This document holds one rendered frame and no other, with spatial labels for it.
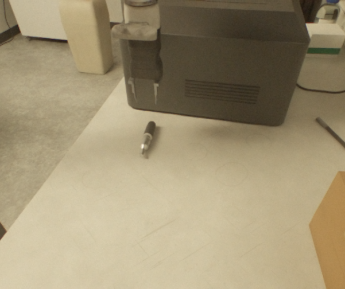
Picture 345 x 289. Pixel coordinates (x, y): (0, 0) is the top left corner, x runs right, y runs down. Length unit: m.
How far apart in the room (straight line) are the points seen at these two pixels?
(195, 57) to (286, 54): 0.22
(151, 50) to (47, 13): 3.23
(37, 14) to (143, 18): 3.33
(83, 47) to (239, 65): 2.40
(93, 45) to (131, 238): 2.52
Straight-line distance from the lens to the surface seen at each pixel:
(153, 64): 0.68
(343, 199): 0.54
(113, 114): 0.90
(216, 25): 0.76
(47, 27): 3.92
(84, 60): 3.12
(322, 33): 1.32
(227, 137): 0.81
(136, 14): 0.63
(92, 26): 2.89
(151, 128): 0.79
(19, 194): 2.05
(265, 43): 0.75
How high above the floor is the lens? 1.41
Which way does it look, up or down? 42 degrees down
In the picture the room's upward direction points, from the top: 1 degrees counter-clockwise
